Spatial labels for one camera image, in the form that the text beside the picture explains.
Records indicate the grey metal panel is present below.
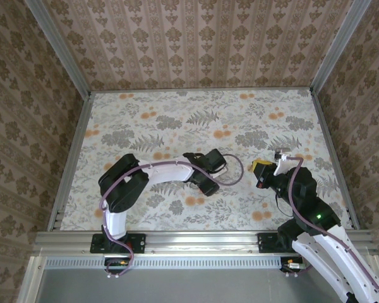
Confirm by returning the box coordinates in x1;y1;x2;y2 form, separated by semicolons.
34;268;345;303

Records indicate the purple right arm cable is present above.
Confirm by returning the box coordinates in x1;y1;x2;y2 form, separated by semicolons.
284;156;379;303

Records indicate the aluminium frame post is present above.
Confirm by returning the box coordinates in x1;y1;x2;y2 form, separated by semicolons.
24;0;92;97
310;0;373;95

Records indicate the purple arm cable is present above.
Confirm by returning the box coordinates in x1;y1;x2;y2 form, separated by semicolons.
99;153;244;280
284;156;379;303

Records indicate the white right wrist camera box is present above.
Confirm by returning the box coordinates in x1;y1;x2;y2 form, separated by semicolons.
273;146;294;176

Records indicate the aluminium table edge rail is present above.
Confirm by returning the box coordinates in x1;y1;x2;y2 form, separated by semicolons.
33;229;379;257

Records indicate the small electronics board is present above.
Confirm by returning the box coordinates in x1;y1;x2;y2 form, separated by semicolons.
104;257;130;274
280;256;306;274

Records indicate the aluminium table side rail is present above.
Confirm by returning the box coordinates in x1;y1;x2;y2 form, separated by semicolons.
310;91;361;230
47;91;94;233

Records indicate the aluminium lower frame beam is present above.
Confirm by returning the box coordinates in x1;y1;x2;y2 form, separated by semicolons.
17;255;45;303
363;254;379;296

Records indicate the floral table cover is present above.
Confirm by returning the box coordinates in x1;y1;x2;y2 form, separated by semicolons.
60;89;356;232

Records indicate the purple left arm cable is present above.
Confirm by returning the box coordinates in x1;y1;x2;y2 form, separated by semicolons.
99;153;244;280

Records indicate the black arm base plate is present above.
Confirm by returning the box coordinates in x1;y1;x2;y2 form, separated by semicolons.
258;232;297;254
90;232;146;254

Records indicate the thin aluminium table rail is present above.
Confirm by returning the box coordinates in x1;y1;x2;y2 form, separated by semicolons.
88;85;315;95

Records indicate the grey slotted cable duct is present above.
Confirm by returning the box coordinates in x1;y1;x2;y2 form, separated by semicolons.
44;256;284;270

